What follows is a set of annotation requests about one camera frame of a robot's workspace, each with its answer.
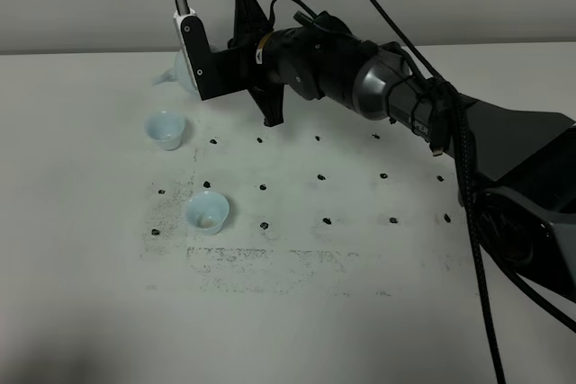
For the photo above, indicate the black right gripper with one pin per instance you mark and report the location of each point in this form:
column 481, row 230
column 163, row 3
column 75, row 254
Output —
column 320, row 58

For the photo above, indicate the pale blue porcelain teapot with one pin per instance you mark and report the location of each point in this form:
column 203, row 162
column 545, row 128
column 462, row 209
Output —
column 178, row 73

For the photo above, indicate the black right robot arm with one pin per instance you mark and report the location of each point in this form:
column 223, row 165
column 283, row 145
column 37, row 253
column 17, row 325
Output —
column 522, row 163

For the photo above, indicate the far pale blue teacup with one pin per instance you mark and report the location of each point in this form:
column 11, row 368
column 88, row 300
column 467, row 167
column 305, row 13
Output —
column 166, row 129

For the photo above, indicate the pale blue teacup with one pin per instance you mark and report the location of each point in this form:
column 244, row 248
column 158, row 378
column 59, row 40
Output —
column 166, row 129
column 207, row 212

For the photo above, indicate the near pale blue teacup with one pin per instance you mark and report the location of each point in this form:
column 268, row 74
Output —
column 207, row 212

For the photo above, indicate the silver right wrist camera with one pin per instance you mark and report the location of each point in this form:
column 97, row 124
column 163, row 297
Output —
column 215, row 73

